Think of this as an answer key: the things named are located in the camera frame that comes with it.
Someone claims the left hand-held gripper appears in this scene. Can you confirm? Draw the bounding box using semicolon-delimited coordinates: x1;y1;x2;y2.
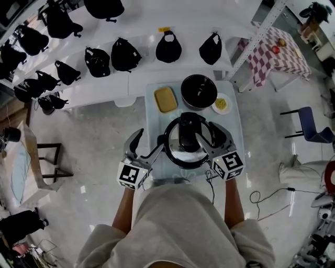
117;128;165;191

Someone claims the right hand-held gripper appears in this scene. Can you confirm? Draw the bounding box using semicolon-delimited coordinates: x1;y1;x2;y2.
196;122;244;181

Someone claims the black electric pressure cooker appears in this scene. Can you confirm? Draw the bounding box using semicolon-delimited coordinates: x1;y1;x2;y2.
157;115;218;169

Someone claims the pressure cooker lid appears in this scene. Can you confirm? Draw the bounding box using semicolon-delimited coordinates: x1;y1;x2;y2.
164;111;214;169

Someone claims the person's right forearm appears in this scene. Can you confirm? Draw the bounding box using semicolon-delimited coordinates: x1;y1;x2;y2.
224;179;245;229

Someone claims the person's left forearm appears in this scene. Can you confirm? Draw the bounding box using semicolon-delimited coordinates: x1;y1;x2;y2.
111;187;137;235

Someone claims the table with light blue cloth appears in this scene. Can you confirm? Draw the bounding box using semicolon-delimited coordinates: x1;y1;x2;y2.
145;80;245;183

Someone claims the white plate with yellow food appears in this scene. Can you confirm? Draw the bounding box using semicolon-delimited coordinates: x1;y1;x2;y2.
211;93;233;116

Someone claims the black inner cooking pot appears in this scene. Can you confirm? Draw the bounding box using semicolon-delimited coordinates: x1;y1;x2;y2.
180;74;219;111

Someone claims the yellow rectangular tray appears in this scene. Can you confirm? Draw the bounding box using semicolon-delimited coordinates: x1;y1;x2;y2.
153;86;179;115

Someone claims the white shelf rack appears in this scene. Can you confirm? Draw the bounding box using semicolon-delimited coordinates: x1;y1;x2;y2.
0;0;286;111

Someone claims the person's beige shirt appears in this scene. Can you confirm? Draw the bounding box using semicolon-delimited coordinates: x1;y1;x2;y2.
75;182;276;268

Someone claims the dark wooden chair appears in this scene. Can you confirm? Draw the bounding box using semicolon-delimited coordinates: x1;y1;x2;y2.
36;142;74;184

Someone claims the dark blue chair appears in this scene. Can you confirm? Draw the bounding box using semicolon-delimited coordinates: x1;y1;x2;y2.
280;106;335;144

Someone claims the table with red checked cloth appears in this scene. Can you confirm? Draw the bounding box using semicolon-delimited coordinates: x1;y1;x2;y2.
237;20;312;93

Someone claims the wooden table with checked cloth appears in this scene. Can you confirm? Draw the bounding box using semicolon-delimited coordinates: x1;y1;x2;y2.
0;120;57;208

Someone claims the grey oval device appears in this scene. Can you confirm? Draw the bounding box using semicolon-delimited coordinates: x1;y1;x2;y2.
310;195;335;209

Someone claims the light blue folded cloth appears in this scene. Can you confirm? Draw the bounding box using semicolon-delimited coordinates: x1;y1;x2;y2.
10;146;32;205

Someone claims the black cup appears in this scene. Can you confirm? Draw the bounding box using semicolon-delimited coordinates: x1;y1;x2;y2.
2;127;22;143

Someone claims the thin black cable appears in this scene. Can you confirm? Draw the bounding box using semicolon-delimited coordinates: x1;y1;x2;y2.
205;170;217;205

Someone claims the black adapter cable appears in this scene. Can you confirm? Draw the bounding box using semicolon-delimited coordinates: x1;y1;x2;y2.
250;187;323;221

